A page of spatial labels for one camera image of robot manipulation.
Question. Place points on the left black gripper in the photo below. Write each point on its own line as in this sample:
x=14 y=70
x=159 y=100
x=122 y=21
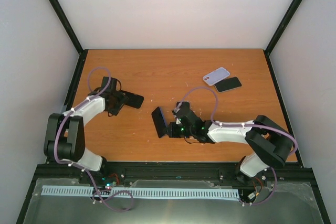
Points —
x=123 y=98

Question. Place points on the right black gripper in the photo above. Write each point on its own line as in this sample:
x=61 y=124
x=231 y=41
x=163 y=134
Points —
x=172 y=134

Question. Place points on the blue smartphone black screen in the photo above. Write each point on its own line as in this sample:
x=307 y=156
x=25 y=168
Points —
x=185 y=104

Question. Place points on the black phone case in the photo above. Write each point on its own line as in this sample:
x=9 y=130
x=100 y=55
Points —
x=134 y=100

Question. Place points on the dark blue phone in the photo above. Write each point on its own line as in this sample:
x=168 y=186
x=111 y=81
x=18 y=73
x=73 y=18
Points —
x=159 y=122

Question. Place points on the clear magsafe phone case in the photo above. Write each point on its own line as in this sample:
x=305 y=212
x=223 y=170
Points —
x=184 y=108

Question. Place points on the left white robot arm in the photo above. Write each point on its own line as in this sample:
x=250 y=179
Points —
x=91 y=106

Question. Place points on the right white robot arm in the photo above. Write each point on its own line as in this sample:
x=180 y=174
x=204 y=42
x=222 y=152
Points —
x=270 y=143

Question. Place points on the lavender phone case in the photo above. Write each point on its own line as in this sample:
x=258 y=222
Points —
x=216 y=76

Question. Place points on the white phone black screen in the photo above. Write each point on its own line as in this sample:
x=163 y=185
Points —
x=228 y=84

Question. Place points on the left controller board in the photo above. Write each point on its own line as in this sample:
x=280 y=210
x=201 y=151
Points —
x=111 y=181

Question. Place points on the right controller wiring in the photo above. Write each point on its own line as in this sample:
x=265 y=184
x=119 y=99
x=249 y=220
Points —
x=256 y=188

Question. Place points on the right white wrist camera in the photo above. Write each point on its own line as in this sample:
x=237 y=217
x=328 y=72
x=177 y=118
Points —
x=177 y=108

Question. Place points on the left black table rail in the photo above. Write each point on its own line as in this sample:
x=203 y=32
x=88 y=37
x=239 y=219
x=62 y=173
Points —
x=73 y=77

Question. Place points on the black table rail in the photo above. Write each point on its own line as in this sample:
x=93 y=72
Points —
x=73 y=77
x=272 y=79

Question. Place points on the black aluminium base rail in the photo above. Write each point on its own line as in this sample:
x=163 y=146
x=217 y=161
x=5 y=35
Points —
x=222 y=174

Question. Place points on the light blue cable duct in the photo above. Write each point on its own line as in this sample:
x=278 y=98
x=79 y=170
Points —
x=147 y=193

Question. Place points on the right black table rail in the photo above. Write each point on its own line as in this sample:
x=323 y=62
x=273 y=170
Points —
x=272 y=79

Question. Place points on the left black frame post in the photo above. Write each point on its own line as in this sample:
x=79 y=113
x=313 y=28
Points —
x=66 y=25

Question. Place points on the black frame post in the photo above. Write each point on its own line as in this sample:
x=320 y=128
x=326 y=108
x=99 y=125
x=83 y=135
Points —
x=291 y=10
x=66 y=25

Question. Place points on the right black frame post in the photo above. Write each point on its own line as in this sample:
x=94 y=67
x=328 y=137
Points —
x=291 y=10

